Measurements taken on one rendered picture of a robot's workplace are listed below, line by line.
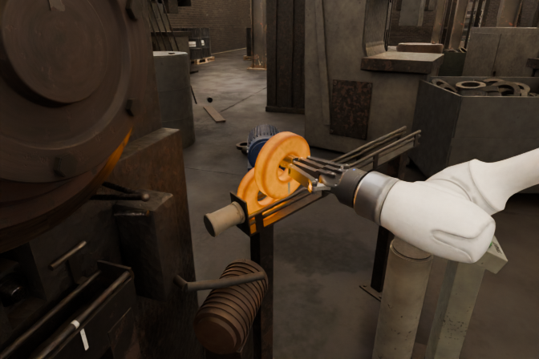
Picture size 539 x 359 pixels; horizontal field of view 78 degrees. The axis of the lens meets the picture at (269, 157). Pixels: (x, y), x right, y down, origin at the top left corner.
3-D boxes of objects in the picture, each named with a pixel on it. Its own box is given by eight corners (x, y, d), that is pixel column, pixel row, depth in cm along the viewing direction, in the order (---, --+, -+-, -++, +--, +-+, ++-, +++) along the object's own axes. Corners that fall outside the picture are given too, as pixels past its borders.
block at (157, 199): (126, 295, 76) (107, 202, 67) (148, 272, 83) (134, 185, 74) (167, 305, 73) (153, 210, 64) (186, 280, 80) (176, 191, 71)
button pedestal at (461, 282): (415, 398, 109) (453, 240, 86) (409, 336, 130) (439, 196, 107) (469, 414, 104) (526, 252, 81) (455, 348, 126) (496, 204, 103)
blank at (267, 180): (250, 144, 70) (261, 149, 68) (300, 123, 79) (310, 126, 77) (255, 204, 78) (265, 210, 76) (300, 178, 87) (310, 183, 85)
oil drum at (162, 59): (123, 149, 325) (106, 54, 292) (159, 131, 378) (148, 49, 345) (176, 155, 308) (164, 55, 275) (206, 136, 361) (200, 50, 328)
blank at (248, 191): (255, 225, 95) (261, 231, 93) (225, 195, 86) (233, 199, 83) (289, 185, 99) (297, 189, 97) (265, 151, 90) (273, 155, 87)
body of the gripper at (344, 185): (349, 216, 62) (310, 198, 68) (371, 200, 68) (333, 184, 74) (354, 181, 59) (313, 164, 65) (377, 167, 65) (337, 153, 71)
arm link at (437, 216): (371, 239, 58) (403, 218, 67) (469, 288, 48) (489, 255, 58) (386, 181, 55) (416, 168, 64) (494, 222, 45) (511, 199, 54)
